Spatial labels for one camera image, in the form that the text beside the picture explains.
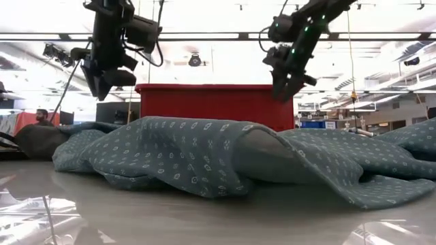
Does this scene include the dark grey shorts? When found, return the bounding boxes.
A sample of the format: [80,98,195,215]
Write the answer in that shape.
[13,124,72,161]

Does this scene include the green patterned shorts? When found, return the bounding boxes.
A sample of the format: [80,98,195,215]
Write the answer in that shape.
[52,116,436,211]

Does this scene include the beige hanging rope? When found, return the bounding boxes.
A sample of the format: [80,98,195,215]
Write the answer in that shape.
[125,86,134,124]

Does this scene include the orange partition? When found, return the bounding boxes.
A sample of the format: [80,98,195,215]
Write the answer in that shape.
[13,112,61,137]

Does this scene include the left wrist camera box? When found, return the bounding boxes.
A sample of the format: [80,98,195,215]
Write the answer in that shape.
[125,15,164,54]

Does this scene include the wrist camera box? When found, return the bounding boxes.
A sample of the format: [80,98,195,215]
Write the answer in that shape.
[125,15,164,54]
[268,15,294,44]

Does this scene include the red plastic bin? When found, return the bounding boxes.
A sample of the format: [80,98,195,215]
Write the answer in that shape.
[135,83,297,133]

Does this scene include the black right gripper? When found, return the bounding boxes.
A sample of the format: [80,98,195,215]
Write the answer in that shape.
[262,16,328,103]

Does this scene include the blue storage bin with label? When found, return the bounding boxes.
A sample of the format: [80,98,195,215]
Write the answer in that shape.
[301,120,338,130]

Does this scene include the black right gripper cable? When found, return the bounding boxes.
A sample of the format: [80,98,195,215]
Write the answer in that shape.
[258,26,273,44]

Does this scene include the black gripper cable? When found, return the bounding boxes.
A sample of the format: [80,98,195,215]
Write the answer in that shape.
[258,26,273,44]
[122,0,165,68]

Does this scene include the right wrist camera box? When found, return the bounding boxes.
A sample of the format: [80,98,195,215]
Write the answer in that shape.
[268,15,294,44]

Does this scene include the long black cable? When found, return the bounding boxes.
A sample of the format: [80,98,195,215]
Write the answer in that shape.
[49,59,93,123]

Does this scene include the large black monitor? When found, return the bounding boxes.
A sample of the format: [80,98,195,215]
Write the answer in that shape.
[95,101,141,125]

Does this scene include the person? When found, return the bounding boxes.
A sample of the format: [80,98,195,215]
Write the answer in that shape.
[33,108,55,127]

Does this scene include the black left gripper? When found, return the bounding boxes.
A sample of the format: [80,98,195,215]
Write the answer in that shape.
[69,20,139,102]

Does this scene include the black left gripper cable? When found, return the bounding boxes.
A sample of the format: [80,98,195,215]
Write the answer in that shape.
[122,0,165,68]

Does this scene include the small black monitor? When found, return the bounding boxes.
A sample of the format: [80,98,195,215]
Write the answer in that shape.
[59,110,75,126]

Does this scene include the round black ceiling camera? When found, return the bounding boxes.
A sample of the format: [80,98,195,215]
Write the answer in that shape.
[188,53,203,68]

